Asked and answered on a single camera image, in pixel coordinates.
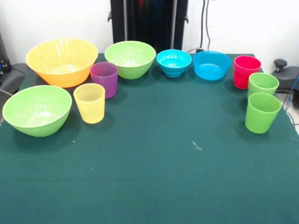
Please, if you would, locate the green plastic bowl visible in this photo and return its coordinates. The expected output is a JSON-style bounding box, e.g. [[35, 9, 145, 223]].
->
[[2, 85, 72, 138], [104, 41, 157, 80]]

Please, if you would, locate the large orange plastic bowl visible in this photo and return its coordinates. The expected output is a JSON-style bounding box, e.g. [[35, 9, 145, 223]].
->
[[25, 38, 99, 89]]

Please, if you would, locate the purple plastic cup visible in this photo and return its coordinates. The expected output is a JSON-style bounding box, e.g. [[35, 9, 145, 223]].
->
[[90, 61, 119, 99]]

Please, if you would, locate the ribbed cyan plastic bowl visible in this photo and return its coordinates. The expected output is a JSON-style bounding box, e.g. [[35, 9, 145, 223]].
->
[[156, 49, 192, 77]]

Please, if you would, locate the yellow plastic cup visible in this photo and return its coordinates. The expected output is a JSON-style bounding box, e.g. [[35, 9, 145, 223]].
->
[[73, 83, 106, 124]]

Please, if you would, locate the dark green table cloth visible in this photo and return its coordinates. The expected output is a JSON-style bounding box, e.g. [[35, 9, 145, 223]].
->
[[0, 53, 299, 224]]

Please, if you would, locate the translucent blue plastic bowl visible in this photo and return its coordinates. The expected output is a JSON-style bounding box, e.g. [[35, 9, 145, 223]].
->
[[192, 50, 232, 81]]

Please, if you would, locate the red plastic cup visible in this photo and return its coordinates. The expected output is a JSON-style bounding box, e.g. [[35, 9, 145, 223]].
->
[[234, 55, 262, 90]]

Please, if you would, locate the green plastic cup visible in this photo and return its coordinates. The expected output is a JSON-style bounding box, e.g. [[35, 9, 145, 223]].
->
[[245, 92, 282, 134], [247, 72, 280, 98]]

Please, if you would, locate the black stand base with knob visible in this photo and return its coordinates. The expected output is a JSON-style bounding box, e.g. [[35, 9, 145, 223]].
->
[[273, 58, 299, 94]]

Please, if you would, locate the black wall cable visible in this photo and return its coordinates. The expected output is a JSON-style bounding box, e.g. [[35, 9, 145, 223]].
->
[[199, 0, 212, 51]]

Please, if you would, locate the blue cable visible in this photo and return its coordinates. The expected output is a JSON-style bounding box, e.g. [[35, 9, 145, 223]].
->
[[284, 77, 299, 110]]

